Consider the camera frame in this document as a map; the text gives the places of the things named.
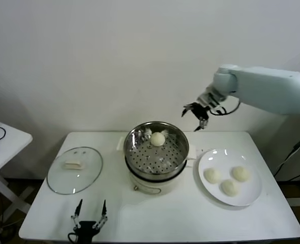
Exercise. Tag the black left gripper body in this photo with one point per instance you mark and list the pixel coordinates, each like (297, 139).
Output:
(88, 227)

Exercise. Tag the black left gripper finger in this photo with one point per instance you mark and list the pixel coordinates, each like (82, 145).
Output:
(78, 208)
(104, 208)

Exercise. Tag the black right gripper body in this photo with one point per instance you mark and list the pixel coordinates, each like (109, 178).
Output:
(200, 110)

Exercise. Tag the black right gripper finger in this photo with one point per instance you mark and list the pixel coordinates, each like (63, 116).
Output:
(186, 108)
(203, 123)

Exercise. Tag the white steamed baozi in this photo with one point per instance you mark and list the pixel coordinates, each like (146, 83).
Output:
(212, 176)
(240, 174)
(230, 188)
(157, 139)

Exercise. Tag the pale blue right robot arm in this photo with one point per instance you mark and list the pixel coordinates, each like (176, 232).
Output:
(267, 89)

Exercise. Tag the stainless steel steamer basket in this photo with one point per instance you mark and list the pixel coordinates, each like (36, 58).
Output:
(139, 157)

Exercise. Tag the cream electric cooker pot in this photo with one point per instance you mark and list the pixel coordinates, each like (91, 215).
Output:
(152, 186)

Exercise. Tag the white round plate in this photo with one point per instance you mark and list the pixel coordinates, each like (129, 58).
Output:
(249, 195)

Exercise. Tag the white folding side table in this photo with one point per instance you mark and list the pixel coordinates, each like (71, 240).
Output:
(10, 145)

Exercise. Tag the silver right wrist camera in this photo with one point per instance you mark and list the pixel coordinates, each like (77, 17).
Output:
(208, 97)

